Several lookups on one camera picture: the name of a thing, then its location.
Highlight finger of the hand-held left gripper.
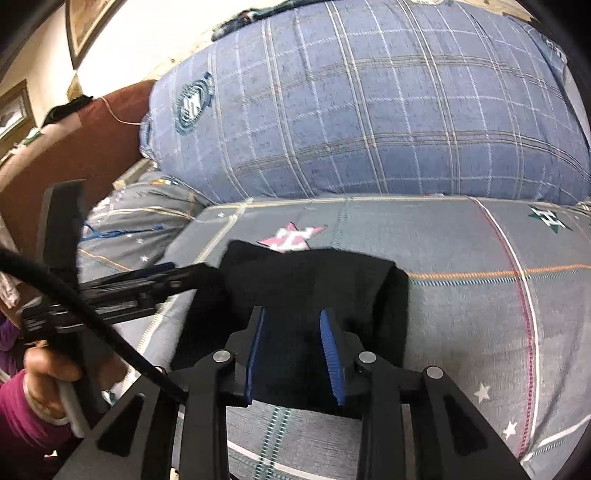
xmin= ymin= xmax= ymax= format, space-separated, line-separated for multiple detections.
xmin=36 ymin=179 xmax=89 ymax=296
xmin=78 ymin=262 xmax=223 ymax=306

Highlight black cable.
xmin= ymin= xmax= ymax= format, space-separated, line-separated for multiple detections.
xmin=0 ymin=244 xmax=188 ymax=404

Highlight person's left hand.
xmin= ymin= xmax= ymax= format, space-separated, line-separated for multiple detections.
xmin=22 ymin=340 xmax=86 ymax=418

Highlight person's left forearm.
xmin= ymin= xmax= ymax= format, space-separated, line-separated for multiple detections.
xmin=0 ymin=368 xmax=77 ymax=468

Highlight white cord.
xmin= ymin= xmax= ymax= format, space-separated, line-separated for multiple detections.
xmin=104 ymin=95 xmax=144 ymax=126

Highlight black cloth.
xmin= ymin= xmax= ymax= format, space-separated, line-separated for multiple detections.
xmin=41 ymin=95 xmax=95 ymax=126

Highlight tan wooden bed rail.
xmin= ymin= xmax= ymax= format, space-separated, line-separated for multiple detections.
xmin=113 ymin=158 xmax=156 ymax=191

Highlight grey star-print pillow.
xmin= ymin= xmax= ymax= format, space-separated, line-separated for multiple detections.
xmin=76 ymin=168 xmax=213 ymax=289

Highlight grey star-print bedsheet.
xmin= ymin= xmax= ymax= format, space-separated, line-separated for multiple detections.
xmin=76 ymin=194 xmax=591 ymax=480

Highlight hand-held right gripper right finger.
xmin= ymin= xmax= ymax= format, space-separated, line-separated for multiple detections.
xmin=318 ymin=308 xmax=532 ymax=480

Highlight blue plaid pillow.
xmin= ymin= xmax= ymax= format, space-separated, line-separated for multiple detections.
xmin=139 ymin=0 xmax=591 ymax=206

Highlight brown headboard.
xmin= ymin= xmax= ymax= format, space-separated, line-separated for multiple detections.
xmin=0 ymin=80 xmax=160 ymax=259

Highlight black pants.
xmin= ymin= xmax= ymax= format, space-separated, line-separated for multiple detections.
xmin=170 ymin=239 xmax=411 ymax=418

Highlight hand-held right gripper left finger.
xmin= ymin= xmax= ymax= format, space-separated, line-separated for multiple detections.
xmin=53 ymin=305 xmax=269 ymax=480

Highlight wooden picture frame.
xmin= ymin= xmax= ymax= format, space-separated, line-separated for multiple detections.
xmin=65 ymin=0 xmax=127 ymax=71
xmin=0 ymin=78 xmax=37 ymax=155

